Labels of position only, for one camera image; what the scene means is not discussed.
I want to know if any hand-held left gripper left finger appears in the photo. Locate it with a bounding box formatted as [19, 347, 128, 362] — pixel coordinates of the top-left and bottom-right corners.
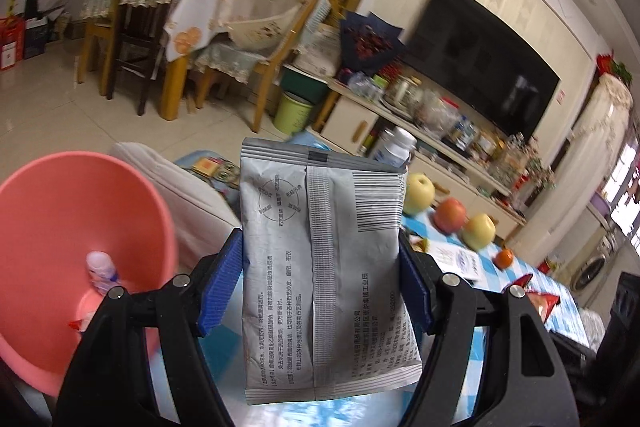
[52, 227, 246, 427]

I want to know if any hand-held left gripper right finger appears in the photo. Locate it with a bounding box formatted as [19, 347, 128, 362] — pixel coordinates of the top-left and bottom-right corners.
[397, 232, 581, 427]

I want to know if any red candy wrapper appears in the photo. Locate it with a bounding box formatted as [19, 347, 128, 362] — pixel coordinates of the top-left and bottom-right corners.
[525, 291, 561, 323]

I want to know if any grey printed sachet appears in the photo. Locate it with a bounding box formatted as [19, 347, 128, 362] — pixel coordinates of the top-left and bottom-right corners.
[239, 137, 425, 405]

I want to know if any small white plastic bottle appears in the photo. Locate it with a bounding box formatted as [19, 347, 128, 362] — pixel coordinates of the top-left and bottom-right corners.
[86, 251, 121, 295]

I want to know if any pink plastic basin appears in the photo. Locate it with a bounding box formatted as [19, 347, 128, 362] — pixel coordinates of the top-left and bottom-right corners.
[0, 151, 178, 400]

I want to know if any washing machine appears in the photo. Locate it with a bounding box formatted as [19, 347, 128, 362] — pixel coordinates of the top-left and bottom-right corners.
[570, 227, 623, 293]

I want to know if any white paper leaflet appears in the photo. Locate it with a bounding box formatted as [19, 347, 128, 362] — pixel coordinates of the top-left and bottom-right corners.
[430, 239, 480, 284]

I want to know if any red apple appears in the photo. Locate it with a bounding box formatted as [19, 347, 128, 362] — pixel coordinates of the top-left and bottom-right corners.
[432, 198, 467, 234]

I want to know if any yellow apple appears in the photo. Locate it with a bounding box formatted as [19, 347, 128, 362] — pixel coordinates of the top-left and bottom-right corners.
[461, 213, 497, 252]

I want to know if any orange tangerine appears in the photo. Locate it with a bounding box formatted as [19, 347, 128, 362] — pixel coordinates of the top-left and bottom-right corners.
[492, 247, 516, 270]

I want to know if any yellow-green apple near carton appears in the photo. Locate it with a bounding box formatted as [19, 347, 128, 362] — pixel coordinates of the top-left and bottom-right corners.
[402, 173, 436, 216]

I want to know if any white cushion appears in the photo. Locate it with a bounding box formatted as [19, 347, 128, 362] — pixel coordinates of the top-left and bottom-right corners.
[111, 142, 243, 268]

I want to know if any green patterned packet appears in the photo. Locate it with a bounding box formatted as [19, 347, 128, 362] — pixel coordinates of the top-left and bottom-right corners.
[216, 162, 242, 184]

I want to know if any artificial flower arrangement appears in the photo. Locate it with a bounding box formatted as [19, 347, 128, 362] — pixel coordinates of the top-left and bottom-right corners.
[505, 134, 556, 192]

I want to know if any white lace-covered standing unit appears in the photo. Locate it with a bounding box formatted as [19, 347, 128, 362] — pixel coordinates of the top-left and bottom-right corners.
[505, 72, 633, 253]

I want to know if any white tv cabinet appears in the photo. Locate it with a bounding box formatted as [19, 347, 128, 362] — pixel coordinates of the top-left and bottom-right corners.
[315, 72, 528, 240]

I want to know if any clear plastic bag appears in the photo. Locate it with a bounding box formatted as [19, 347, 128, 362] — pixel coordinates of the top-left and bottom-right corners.
[420, 89, 461, 132]

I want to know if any light green waste bin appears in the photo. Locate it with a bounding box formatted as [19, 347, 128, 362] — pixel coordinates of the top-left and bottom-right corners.
[272, 91, 316, 138]

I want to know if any wooden dining table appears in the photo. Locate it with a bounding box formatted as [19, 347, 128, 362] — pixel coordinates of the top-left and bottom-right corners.
[160, 0, 321, 132]

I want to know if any pack of small bottles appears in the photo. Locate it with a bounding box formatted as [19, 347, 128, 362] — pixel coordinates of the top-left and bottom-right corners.
[347, 72, 378, 100]

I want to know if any dark green basin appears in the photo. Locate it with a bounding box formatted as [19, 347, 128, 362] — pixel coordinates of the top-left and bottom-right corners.
[280, 66, 333, 105]

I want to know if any green lace table cloth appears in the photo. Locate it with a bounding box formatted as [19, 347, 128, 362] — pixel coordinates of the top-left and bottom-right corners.
[192, 42, 266, 85]

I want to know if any black flat television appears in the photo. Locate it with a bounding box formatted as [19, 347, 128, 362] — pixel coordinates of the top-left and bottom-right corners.
[402, 0, 561, 140]

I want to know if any red ornament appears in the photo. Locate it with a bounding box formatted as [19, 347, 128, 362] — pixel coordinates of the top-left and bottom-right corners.
[595, 53, 633, 80]

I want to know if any dark blue flower bouquet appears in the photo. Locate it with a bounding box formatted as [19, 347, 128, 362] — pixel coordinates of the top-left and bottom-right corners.
[337, 11, 408, 78]

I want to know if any white orange-print tablecloth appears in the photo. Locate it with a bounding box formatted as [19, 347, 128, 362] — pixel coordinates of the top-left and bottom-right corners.
[162, 0, 261, 62]

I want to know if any dark blue box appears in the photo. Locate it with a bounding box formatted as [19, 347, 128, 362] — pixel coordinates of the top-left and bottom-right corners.
[22, 19, 51, 60]

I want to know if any red cardboard box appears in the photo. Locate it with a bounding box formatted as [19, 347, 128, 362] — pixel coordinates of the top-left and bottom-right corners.
[0, 17, 26, 72]

